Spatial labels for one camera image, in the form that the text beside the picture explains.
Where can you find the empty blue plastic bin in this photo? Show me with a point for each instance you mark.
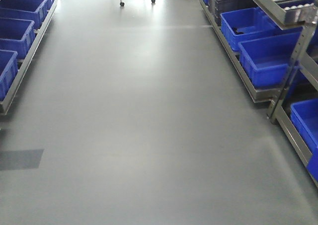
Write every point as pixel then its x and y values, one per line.
pixel 265 60

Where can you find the right steel flow rack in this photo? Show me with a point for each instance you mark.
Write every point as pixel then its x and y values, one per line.
pixel 300 81

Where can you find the blue bin with black parts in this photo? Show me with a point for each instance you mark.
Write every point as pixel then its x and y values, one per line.
pixel 245 24

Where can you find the left steel shelf rail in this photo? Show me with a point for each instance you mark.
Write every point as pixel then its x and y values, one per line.
pixel 24 64

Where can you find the blue bin lower right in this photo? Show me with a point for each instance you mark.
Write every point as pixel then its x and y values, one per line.
pixel 304 116

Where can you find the dark navy plastic bin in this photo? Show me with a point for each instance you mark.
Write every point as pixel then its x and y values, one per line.
pixel 217 7

